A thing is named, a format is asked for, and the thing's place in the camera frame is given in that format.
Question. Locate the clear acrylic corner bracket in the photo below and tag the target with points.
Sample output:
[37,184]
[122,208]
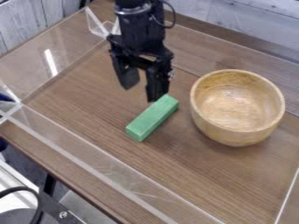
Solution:
[100,28]

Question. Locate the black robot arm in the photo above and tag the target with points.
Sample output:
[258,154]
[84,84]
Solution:
[145,17]

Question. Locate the light wooden bowl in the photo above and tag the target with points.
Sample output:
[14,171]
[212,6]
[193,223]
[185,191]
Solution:
[237,107]

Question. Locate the clear acrylic tray wall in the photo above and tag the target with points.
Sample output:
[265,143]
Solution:
[70,127]

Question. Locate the black table leg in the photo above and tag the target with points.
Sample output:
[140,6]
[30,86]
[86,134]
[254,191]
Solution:
[50,184]

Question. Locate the metal bracket with screw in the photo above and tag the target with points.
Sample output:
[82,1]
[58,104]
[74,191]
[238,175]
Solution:
[56,213]

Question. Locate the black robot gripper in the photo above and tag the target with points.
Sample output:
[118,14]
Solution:
[142,51]

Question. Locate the green rectangular block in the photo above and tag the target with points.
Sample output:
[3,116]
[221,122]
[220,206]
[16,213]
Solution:
[152,118]

